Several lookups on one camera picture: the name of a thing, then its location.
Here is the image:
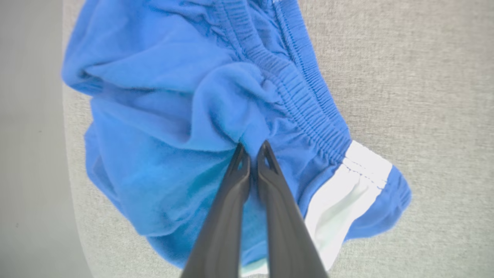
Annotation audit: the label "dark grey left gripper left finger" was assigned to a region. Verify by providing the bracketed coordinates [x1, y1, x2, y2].
[181, 143, 252, 278]

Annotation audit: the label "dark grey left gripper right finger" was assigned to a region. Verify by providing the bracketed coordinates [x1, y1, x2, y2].
[256, 140, 328, 278]

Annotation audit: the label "blue shorts with white stripe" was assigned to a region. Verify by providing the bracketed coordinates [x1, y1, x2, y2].
[61, 0, 412, 277]

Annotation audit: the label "grey fabric sofa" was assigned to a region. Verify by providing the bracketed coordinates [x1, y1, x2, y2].
[62, 0, 494, 278]

